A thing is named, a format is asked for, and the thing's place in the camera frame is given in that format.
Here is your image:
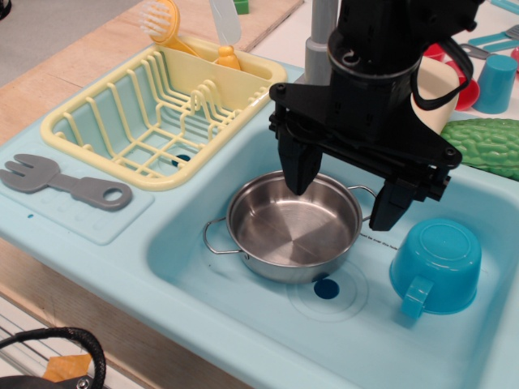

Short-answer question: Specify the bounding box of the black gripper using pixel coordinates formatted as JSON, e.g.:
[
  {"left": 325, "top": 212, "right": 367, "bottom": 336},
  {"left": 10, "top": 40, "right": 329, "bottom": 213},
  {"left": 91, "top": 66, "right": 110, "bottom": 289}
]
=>
[{"left": 269, "top": 28, "right": 462, "bottom": 231}]

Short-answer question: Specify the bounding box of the small steel pan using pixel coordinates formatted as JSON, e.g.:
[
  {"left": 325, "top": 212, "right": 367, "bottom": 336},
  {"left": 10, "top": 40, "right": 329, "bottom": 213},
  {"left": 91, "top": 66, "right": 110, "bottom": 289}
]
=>
[{"left": 221, "top": 171, "right": 369, "bottom": 284}]

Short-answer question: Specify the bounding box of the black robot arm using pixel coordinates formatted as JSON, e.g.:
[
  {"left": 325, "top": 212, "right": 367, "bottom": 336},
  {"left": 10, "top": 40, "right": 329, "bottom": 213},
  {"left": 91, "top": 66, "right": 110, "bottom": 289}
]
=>
[{"left": 270, "top": 1, "right": 479, "bottom": 231}]

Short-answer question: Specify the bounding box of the yellow plastic drying rack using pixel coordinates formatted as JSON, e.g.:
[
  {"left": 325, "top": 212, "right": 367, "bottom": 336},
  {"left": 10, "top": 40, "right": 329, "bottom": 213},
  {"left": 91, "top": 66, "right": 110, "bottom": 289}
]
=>
[{"left": 41, "top": 38, "right": 287, "bottom": 191}]

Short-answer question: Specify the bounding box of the cream plastic detergent bottle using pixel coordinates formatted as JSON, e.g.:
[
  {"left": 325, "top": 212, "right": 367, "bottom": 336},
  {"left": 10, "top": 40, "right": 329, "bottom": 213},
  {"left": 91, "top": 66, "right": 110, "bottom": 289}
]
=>
[{"left": 410, "top": 57, "right": 466, "bottom": 135}]

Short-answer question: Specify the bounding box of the green bumpy toy gourd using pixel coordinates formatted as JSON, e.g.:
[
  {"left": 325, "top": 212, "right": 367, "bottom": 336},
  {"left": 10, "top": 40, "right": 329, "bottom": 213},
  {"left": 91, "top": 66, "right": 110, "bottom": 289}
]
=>
[{"left": 441, "top": 118, "right": 518, "bottom": 181}]

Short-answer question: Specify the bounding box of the red plastic bowl cup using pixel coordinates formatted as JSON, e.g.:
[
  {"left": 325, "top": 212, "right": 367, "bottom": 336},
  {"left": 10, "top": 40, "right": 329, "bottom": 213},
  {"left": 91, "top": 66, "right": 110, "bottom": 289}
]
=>
[{"left": 423, "top": 44, "right": 446, "bottom": 62}]

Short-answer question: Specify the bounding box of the grey toy faucet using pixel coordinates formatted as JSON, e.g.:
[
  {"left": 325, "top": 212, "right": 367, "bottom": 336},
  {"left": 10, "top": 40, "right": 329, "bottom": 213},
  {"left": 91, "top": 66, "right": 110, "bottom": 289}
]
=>
[{"left": 296, "top": 0, "right": 339, "bottom": 86}]

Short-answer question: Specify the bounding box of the blue plastic tumbler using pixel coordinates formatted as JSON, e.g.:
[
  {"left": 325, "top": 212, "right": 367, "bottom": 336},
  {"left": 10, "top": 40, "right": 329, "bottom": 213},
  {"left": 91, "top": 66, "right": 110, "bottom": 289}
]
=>
[{"left": 473, "top": 55, "right": 518, "bottom": 114}]

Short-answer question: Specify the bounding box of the green toy block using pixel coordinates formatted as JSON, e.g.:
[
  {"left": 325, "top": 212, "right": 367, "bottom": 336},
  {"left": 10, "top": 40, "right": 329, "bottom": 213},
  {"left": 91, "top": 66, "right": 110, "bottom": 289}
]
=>
[{"left": 234, "top": 0, "right": 250, "bottom": 15}]

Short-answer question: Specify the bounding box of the blue toy spatula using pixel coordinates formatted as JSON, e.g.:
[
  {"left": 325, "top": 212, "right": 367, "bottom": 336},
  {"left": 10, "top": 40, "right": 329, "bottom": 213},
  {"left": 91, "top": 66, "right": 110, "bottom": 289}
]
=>
[{"left": 468, "top": 24, "right": 518, "bottom": 52}]

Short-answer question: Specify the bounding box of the yellow dish brush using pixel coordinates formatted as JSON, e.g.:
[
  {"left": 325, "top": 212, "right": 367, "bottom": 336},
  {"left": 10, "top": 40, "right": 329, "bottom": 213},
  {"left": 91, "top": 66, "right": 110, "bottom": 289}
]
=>
[{"left": 140, "top": 0, "right": 199, "bottom": 58}]

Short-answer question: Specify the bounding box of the grey plastic toy fork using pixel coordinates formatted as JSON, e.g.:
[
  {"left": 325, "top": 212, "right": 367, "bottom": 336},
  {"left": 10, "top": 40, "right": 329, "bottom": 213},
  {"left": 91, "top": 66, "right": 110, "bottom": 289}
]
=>
[{"left": 1, "top": 154, "right": 133, "bottom": 212}]

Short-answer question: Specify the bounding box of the orange tape piece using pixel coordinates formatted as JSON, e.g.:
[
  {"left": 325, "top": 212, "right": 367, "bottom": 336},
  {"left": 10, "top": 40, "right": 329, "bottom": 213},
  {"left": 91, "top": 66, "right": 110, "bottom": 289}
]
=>
[{"left": 42, "top": 354, "right": 92, "bottom": 383}]

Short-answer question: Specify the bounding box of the black device base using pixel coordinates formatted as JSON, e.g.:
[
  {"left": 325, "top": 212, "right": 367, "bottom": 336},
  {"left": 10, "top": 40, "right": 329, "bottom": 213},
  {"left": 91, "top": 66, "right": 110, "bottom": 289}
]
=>
[{"left": 1, "top": 375, "right": 93, "bottom": 389}]

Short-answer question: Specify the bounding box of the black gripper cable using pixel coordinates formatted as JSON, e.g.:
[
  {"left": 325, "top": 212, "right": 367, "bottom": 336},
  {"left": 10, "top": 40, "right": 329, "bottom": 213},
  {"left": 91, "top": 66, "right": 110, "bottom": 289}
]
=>
[{"left": 410, "top": 36, "right": 474, "bottom": 111}]

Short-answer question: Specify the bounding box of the blue plastic cup with handle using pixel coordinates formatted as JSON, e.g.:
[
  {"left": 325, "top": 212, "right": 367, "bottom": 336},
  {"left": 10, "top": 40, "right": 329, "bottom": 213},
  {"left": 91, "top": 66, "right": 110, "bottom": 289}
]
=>
[{"left": 389, "top": 218, "right": 482, "bottom": 319}]

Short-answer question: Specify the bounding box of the toy knife yellow handle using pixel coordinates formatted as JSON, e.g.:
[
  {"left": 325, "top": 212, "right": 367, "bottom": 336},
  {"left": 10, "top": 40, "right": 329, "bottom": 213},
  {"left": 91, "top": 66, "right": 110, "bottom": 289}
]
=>
[{"left": 208, "top": 0, "right": 243, "bottom": 71}]

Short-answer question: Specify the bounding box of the grey toy utensil handle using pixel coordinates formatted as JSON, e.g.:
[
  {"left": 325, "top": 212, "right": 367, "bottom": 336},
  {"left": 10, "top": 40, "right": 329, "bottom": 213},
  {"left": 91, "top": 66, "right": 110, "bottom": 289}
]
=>
[{"left": 460, "top": 43, "right": 492, "bottom": 60}]

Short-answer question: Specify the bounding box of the black cable loop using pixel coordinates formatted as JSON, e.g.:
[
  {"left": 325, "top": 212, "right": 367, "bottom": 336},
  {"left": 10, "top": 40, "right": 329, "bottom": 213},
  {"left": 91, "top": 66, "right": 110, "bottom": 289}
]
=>
[{"left": 0, "top": 327, "right": 107, "bottom": 389}]

